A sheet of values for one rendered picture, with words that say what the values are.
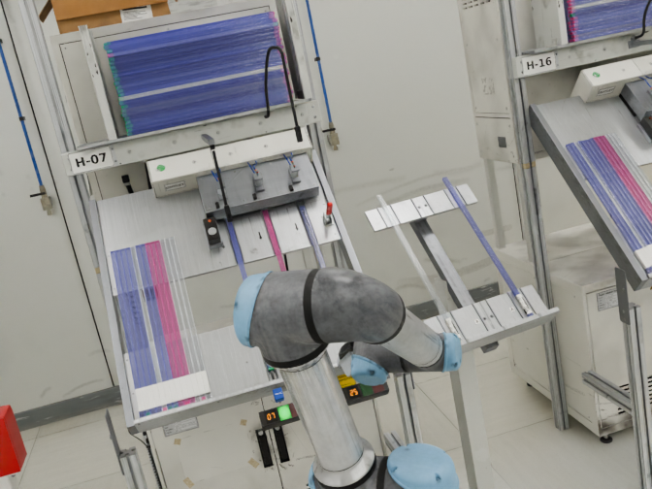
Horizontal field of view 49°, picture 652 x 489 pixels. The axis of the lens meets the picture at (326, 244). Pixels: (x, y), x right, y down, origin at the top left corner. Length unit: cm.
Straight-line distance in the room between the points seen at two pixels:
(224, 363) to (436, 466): 78
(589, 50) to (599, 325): 92
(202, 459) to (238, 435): 13
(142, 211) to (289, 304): 117
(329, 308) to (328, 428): 27
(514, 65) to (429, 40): 150
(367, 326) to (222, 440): 126
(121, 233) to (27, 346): 186
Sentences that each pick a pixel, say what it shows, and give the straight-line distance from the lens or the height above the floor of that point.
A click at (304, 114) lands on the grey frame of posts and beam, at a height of 134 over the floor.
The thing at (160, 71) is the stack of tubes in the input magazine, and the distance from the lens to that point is 215.
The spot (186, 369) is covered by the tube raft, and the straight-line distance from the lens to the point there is 189.
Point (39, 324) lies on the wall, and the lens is 387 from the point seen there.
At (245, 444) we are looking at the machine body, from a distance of 227.
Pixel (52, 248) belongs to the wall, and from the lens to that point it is 377.
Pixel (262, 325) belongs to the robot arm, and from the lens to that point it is 108.
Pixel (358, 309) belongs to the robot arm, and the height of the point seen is 112.
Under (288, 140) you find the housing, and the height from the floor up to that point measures 128.
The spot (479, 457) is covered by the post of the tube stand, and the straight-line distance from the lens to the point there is 228.
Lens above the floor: 146
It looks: 14 degrees down
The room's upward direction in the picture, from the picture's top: 12 degrees counter-clockwise
